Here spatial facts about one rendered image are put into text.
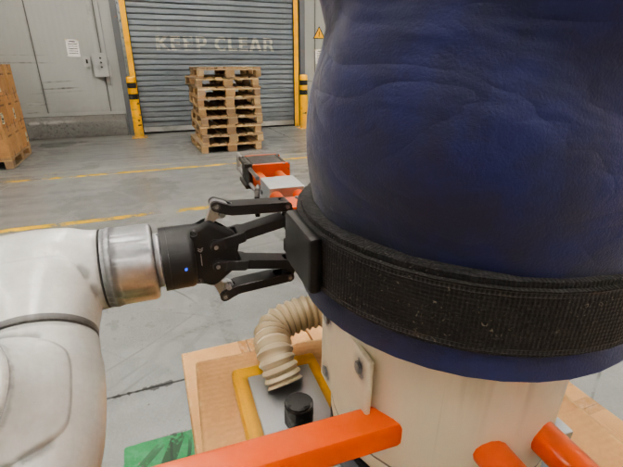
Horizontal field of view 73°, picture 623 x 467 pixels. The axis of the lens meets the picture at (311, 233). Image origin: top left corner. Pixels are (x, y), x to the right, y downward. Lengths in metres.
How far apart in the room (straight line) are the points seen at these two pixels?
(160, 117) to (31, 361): 9.18
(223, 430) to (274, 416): 0.06
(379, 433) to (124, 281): 0.31
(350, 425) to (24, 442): 0.24
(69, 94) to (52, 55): 0.70
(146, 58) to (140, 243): 9.03
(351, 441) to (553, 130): 0.20
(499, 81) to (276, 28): 9.78
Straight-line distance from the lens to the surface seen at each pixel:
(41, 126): 9.64
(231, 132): 7.19
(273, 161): 0.84
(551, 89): 0.19
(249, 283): 0.54
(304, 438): 0.28
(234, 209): 0.50
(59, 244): 0.50
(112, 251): 0.49
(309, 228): 0.24
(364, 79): 0.20
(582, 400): 1.38
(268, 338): 0.46
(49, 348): 0.43
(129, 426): 2.01
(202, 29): 9.59
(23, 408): 0.40
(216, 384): 0.53
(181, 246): 0.49
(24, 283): 0.48
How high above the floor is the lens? 1.36
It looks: 22 degrees down
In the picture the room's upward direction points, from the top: straight up
